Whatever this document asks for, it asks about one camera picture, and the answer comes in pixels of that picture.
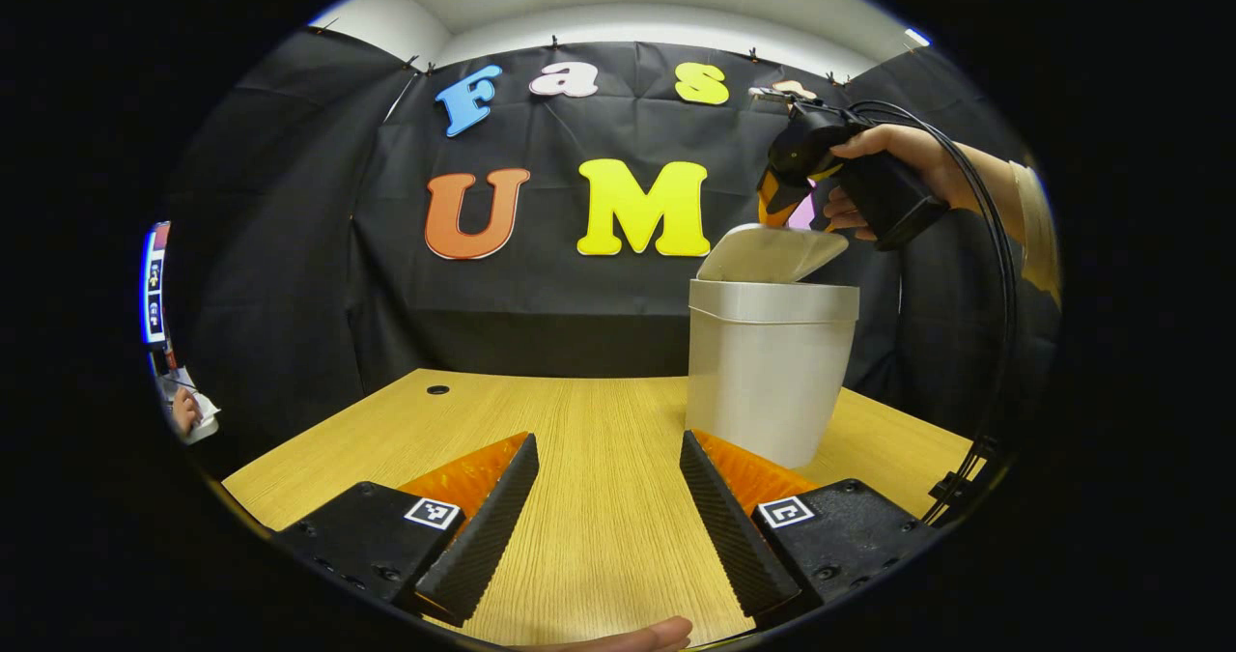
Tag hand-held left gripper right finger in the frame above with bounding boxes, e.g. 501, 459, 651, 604
679, 430, 940, 629

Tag black backdrop cloth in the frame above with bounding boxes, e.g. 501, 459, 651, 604
145, 26, 1063, 460

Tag white desktop garbage bin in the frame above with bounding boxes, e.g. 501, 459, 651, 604
684, 224, 860, 469

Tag white side desk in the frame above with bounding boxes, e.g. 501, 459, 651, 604
159, 367, 221, 445

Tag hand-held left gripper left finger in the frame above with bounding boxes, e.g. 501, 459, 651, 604
273, 432, 540, 629

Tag wooden desktop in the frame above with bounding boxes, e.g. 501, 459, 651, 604
222, 369, 986, 647

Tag computer monitor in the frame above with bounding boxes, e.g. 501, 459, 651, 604
142, 222, 173, 349

